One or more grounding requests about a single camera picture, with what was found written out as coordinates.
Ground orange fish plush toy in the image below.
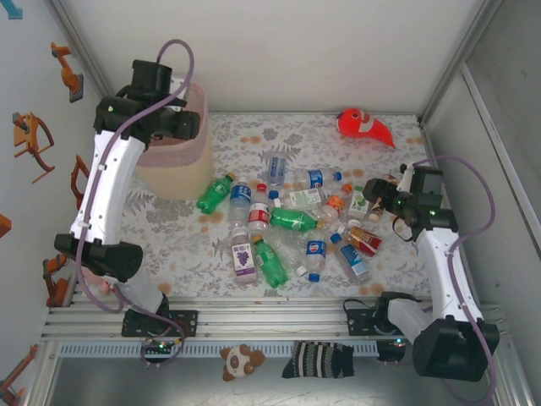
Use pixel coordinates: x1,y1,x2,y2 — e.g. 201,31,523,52
336,107,397,149

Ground aluminium frame post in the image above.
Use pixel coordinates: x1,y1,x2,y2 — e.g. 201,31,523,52
416,0,506,128
48,0,112,107

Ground orange label bottle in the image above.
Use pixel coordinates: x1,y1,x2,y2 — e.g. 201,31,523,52
320,182,354,223

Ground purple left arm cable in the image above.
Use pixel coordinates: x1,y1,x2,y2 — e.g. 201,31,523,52
74,38,196,315

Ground brown white panda plush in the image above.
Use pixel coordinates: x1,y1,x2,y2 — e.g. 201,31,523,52
219,343,266,383

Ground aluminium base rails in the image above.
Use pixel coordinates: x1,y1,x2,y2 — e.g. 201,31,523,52
40,295,512,339

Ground crushed clear plastic bottle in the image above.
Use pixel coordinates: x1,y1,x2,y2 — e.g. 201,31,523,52
265,228,309,278

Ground blue label water bottle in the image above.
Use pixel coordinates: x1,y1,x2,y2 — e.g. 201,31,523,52
227,180,254,228

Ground crushed green soda bottle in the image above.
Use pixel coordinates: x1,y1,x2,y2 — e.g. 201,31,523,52
269,206,325,233

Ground perforated metal cable tray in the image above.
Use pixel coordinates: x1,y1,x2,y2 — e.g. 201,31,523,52
57,341,380,357

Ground clear bottle blue label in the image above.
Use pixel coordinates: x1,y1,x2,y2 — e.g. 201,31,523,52
266,148,289,188

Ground blue wall sticker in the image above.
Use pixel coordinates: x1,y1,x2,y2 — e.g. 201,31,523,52
0,0,25,20

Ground small circuit board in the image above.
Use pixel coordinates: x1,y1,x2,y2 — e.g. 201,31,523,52
139,333,189,369

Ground pink mesh waste bin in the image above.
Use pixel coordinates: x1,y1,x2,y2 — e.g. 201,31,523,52
134,82,215,200

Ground green bottle yellow cap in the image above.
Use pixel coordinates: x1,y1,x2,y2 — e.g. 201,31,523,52
252,234,290,290

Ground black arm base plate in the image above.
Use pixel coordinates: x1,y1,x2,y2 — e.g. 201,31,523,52
346,308,424,337
121,309,199,338

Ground red label water bottle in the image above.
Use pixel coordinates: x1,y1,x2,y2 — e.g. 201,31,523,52
247,182,272,233

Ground red tea bottle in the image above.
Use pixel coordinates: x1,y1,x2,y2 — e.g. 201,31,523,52
337,223,383,257

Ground purple grape juice bottle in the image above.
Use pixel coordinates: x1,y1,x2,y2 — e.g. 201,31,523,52
230,228,259,283

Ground white green label bottle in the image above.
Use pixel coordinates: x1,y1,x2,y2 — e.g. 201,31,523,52
270,188,326,211

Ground light blue label bottle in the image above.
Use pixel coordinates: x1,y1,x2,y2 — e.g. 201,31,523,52
329,232,372,285

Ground black white striped sock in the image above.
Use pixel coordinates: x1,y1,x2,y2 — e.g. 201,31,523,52
281,340,355,380

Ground pink plush toy polka dots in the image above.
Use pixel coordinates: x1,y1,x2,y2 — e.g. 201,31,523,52
79,268,117,297

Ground grey floral tablecloth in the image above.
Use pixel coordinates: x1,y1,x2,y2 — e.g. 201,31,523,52
79,112,449,299

